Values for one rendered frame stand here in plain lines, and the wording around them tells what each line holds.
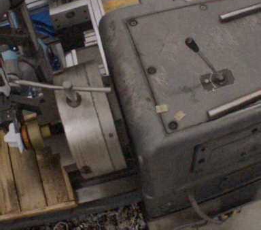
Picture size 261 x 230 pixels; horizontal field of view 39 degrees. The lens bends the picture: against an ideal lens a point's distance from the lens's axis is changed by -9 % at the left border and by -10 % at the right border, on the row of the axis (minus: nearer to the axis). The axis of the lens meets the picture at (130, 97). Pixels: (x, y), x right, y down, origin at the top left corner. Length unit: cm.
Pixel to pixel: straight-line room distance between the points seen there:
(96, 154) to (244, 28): 52
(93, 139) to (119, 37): 27
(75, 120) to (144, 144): 18
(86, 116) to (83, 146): 8
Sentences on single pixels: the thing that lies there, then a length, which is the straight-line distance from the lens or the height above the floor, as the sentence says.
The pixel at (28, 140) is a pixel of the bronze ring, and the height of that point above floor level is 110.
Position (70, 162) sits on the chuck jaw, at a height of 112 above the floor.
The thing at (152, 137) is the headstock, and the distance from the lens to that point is 90.
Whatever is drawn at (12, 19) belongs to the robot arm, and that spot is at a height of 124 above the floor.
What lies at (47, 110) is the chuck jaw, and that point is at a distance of 110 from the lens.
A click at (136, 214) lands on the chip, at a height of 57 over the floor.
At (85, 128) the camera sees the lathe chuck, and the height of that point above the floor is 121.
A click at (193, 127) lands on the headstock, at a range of 91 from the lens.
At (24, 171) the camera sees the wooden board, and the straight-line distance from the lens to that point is 134.
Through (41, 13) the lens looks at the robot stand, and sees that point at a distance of 149.
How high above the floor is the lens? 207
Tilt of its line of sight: 60 degrees down
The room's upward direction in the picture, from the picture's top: 9 degrees counter-clockwise
